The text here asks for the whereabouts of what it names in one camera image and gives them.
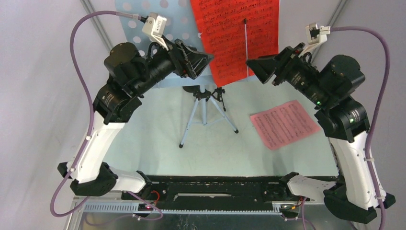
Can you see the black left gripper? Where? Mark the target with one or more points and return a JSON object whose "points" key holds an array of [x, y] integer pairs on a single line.
{"points": [[187, 61]]}

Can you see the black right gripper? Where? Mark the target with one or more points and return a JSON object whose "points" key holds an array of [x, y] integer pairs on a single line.
{"points": [[280, 64]]}

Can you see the red sheet music page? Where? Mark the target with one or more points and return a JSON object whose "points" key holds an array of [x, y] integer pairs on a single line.
{"points": [[234, 31]]}

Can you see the pink sheet music page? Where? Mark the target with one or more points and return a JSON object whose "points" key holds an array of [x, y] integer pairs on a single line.
{"points": [[284, 124]]}

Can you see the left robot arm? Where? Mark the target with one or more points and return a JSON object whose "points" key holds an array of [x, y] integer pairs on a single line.
{"points": [[130, 77]]}

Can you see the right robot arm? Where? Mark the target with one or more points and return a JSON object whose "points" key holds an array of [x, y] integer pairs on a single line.
{"points": [[344, 122]]}

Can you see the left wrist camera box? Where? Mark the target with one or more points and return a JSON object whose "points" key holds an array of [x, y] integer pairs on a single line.
{"points": [[154, 27]]}

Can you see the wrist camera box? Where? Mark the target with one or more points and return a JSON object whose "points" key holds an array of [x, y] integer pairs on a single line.
{"points": [[316, 36], [154, 27]]}

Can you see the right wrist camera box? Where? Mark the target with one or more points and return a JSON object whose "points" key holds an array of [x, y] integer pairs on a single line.
{"points": [[316, 36]]}

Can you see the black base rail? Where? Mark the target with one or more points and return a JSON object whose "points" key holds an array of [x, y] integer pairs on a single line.
{"points": [[217, 193]]}

